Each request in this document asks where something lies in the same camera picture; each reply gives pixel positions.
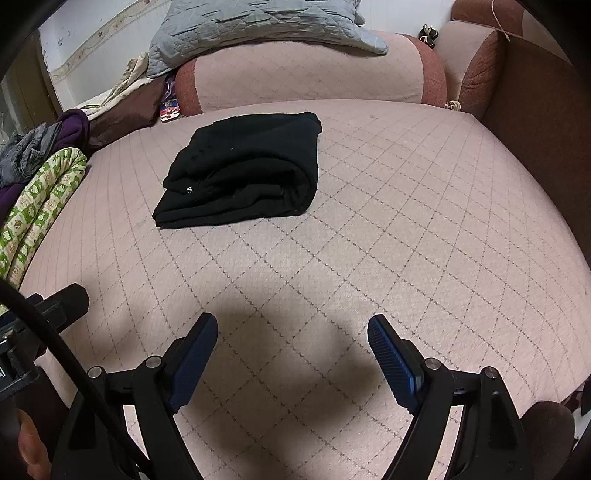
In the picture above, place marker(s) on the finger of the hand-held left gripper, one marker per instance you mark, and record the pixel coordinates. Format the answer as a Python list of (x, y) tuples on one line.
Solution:
[(67, 304)]

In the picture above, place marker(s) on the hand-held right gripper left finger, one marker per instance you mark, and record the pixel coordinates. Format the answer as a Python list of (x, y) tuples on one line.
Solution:
[(194, 364)]

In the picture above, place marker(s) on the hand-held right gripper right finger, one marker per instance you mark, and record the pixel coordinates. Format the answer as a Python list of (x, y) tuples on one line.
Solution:
[(392, 360)]

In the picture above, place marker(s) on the black pants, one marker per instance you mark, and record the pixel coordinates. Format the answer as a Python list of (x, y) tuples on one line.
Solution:
[(244, 170)]

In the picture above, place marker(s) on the person's left hand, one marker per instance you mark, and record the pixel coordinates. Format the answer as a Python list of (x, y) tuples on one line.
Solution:
[(33, 438)]

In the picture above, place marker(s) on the green and white folded quilt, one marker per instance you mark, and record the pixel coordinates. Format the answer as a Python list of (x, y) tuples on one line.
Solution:
[(37, 203)]

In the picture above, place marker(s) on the pink quilted bed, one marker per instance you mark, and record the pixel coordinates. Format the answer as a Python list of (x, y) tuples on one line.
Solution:
[(369, 207)]

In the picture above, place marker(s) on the grey jeans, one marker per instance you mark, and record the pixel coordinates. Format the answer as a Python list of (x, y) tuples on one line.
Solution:
[(27, 152)]

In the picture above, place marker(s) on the dark brown cloth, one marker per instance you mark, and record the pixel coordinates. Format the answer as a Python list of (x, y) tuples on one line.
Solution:
[(549, 434)]

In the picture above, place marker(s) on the purple garment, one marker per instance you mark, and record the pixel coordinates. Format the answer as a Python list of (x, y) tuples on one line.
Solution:
[(71, 127)]

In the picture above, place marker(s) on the wooden door with glass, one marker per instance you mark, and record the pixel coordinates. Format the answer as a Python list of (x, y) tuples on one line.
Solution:
[(23, 92)]

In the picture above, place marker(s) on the red white blue packet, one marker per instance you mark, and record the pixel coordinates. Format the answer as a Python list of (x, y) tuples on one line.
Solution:
[(170, 113)]

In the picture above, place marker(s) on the cream blanket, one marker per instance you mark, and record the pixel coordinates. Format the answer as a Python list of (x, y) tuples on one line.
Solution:
[(124, 87)]

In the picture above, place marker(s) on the pink and rust bolster cushion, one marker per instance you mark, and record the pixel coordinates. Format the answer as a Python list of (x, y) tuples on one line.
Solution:
[(314, 74)]

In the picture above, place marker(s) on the pink and brown side cushion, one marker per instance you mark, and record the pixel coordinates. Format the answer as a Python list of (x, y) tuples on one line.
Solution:
[(475, 64)]

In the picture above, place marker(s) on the grey quilted pillow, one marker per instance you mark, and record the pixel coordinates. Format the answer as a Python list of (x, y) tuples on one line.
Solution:
[(231, 27)]

